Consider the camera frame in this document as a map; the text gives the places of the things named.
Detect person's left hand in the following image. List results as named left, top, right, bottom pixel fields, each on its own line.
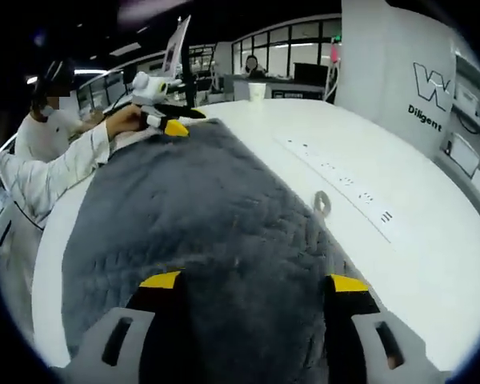
left=106, top=106, right=148, bottom=140

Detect white lidded storage bin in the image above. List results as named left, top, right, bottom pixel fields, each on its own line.
left=454, top=82, right=480, bottom=109

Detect grey towel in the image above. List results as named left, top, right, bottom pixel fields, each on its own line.
left=61, top=118, right=379, bottom=384

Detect grey metal shelving rack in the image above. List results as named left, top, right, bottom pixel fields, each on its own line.
left=435, top=51, right=480, bottom=201

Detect black monitor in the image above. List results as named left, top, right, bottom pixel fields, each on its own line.
left=294, top=62, right=330, bottom=87

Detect white table socket cover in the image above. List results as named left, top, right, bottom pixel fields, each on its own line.
left=272, top=134, right=395, bottom=246

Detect large white storage box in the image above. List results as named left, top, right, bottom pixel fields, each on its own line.
left=449, top=131, right=480, bottom=178

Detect large display screen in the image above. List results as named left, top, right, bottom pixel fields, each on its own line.
left=162, top=14, right=192, bottom=77

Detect white paper cup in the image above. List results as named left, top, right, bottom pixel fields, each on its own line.
left=248, top=82, right=267, bottom=103

